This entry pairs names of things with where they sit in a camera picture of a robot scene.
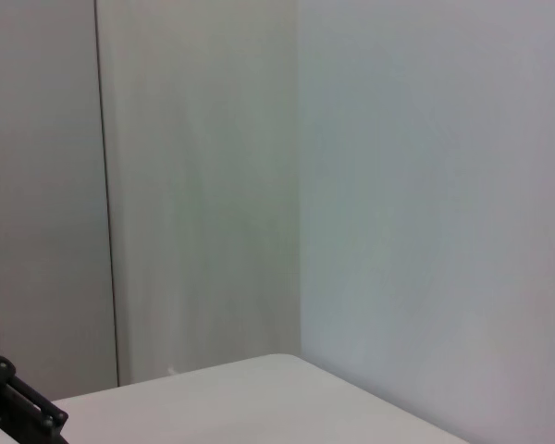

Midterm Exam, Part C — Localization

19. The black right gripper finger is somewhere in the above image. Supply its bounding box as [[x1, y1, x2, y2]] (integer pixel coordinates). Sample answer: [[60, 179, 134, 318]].
[[0, 353, 69, 444]]

